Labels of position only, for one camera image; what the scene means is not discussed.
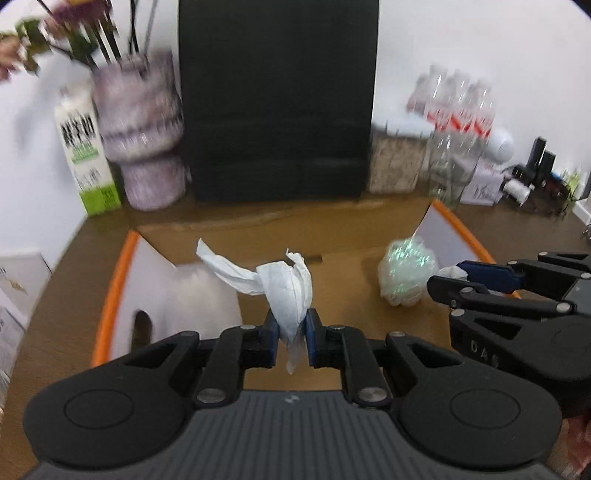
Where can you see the white tissue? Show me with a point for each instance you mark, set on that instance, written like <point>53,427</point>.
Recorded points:
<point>286,290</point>

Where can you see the dried flowers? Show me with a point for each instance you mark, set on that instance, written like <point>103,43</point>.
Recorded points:
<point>69,27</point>

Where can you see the clear drinking glass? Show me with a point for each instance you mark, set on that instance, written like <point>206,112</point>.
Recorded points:
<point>450,170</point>

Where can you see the iridescent mesh ball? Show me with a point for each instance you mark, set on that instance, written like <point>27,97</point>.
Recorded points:
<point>406,272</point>

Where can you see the small white paper scrap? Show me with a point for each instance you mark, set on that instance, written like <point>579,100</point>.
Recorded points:
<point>452,272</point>

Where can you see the white vented box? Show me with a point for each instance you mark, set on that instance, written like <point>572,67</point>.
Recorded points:
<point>18,304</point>

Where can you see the purple ceramic vase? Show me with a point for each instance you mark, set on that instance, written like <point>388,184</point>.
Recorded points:
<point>138,129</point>

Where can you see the black paper bag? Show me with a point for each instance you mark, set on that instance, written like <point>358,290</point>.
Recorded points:
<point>277,101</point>

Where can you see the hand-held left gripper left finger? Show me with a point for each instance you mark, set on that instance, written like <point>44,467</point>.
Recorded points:
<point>275,331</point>

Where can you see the black upright device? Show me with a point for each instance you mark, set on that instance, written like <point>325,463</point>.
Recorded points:
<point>541,159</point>

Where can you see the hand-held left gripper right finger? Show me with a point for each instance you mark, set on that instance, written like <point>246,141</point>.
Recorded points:
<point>312,333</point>

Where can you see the green and white milk carton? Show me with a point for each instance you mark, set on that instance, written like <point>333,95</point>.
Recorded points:
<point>85,152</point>

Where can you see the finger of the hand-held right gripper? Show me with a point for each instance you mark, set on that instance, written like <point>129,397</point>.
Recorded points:
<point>489,276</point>
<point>461,295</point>

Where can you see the orange cardboard box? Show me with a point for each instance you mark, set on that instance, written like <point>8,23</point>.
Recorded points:
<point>351,277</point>

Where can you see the clear jar of brown pellets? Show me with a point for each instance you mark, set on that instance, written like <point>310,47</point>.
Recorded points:
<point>397,161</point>

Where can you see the clear water bottle red label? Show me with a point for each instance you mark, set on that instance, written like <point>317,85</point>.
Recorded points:
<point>425,97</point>
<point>480,113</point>
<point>455,104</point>

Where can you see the white round device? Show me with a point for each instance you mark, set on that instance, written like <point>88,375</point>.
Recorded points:
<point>499,145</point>

